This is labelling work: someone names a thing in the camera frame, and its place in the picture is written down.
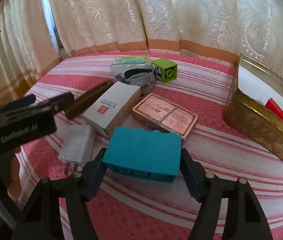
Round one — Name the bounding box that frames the grey sequin pouch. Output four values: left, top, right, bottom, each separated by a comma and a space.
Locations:
115, 67, 157, 95

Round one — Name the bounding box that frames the green building block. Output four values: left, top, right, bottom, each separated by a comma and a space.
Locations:
151, 58, 178, 83

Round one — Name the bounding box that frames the golden tin box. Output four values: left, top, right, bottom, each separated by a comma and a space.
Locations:
223, 54, 283, 175

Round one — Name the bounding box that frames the copper rectangular tin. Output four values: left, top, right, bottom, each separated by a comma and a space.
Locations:
131, 93, 199, 145

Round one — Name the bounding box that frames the pink striped blanket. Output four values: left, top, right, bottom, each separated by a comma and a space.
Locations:
15, 51, 283, 240

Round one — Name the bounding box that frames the teal building block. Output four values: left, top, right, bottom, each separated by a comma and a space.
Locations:
103, 127, 182, 182

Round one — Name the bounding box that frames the brown comb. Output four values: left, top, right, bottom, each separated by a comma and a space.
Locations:
64, 79, 114, 120

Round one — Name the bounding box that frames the person's left hand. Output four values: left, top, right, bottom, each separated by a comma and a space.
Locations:
0, 146, 24, 220

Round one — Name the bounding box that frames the white cardboard box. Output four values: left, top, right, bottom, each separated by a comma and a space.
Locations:
83, 81, 142, 137

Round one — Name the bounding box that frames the clear box green label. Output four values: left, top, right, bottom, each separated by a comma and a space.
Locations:
110, 54, 152, 75

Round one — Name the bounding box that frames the cream patterned curtain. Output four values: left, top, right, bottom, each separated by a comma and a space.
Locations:
0, 0, 63, 105
47, 0, 283, 93

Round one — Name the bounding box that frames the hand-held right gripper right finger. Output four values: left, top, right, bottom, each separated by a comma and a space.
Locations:
180, 148, 274, 240

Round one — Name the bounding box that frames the white charger plug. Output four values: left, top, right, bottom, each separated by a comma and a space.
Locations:
58, 124, 96, 177

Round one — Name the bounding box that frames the red small box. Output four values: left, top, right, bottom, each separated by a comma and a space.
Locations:
265, 98, 283, 127

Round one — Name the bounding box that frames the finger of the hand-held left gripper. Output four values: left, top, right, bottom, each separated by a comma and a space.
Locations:
0, 94, 36, 114
31, 92, 75, 117

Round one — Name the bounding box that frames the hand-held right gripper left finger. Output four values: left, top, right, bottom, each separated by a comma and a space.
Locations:
11, 147, 107, 240

